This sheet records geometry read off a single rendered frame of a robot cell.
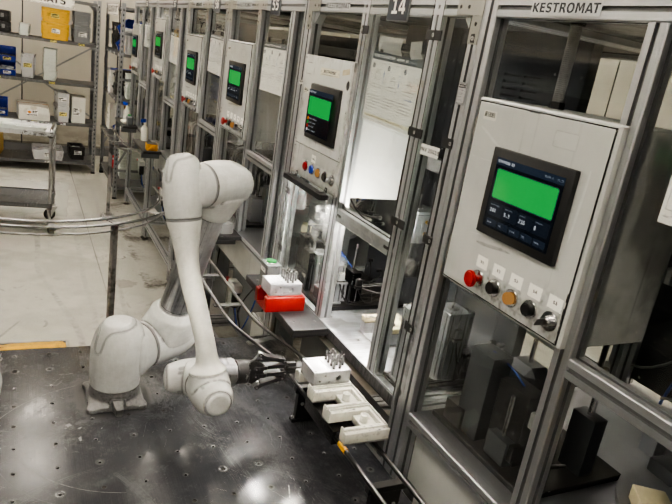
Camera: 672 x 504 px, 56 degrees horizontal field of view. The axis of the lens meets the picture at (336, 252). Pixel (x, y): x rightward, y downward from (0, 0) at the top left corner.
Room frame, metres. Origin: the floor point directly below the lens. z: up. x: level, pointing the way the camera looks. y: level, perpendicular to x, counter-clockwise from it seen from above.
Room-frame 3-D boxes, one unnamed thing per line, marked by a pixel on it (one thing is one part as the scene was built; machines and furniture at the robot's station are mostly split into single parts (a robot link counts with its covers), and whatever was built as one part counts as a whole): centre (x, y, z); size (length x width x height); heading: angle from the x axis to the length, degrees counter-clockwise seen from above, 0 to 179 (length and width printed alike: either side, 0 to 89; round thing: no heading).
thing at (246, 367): (1.73, 0.21, 0.88); 0.09 x 0.07 x 0.08; 119
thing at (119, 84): (7.20, 2.57, 1.00); 1.30 x 0.51 x 2.00; 28
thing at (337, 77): (2.40, 0.03, 1.60); 0.42 x 0.29 x 0.46; 28
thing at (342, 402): (1.66, -0.08, 0.84); 0.36 x 0.14 x 0.10; 28
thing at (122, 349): (1.79, 0.63, 0.85); 0.18 x 0.16 x 0.22; 150
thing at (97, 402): (1.76, 0.63, 0.71); 0.22 x 0.18 x 0.06; 28
